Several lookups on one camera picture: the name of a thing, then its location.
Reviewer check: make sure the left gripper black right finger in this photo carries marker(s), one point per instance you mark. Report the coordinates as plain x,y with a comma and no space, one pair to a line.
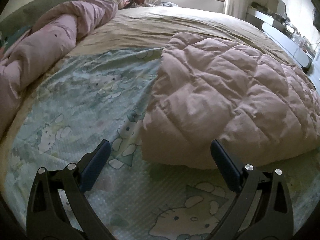
262,208

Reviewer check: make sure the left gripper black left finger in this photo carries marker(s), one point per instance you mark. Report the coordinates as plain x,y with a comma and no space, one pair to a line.
46,217

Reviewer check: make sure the pink quilted down jacket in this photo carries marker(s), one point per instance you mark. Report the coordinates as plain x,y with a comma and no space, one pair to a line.
209,89

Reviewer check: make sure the light blue cartoon bed sheet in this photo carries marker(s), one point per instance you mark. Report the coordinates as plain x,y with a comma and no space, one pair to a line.
104,96

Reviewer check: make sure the white desk with rounded panels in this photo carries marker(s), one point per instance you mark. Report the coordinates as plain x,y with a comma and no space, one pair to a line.
269,26

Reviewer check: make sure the rolled pink duvet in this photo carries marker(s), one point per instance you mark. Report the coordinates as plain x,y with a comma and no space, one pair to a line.
52,37

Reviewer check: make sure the grey upholstered headboard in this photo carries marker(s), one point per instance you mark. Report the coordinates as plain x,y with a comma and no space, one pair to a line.
27,15

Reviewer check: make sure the tan bed sheet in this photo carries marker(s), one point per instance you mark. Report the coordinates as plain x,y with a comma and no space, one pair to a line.
151,27

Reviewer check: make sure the black wall television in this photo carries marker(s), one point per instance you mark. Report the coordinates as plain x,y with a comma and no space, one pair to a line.
316,19

